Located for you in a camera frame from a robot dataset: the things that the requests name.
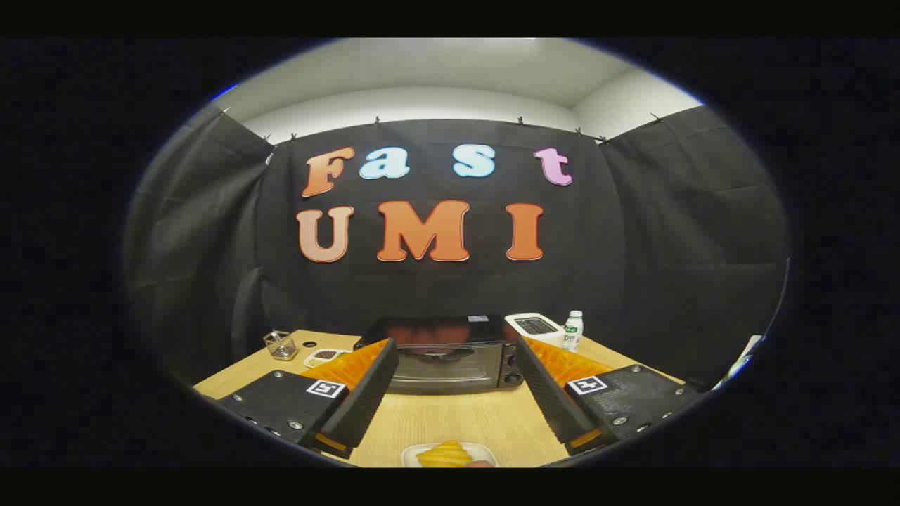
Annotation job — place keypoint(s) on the white divided snack dish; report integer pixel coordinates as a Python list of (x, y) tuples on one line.
[(325, 356)]

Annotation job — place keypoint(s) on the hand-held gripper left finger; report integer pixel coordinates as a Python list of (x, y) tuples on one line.
[(365, 400)]

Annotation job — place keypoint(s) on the black toaster oven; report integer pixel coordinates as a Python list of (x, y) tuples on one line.
[(450, 365)]

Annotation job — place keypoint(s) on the white rectangular plate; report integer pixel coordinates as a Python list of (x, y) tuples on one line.
[(485, 453)]

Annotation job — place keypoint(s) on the white bottle with green label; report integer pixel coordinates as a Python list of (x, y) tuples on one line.
[(572, 334)]

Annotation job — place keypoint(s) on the white bread toaster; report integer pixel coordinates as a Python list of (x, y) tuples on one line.
[(534, 325)]

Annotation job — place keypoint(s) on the golden croissant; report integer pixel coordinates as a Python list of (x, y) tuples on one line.
[(443, 455)]

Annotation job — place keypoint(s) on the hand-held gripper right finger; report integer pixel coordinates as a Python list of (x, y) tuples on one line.
[(552, 400)]

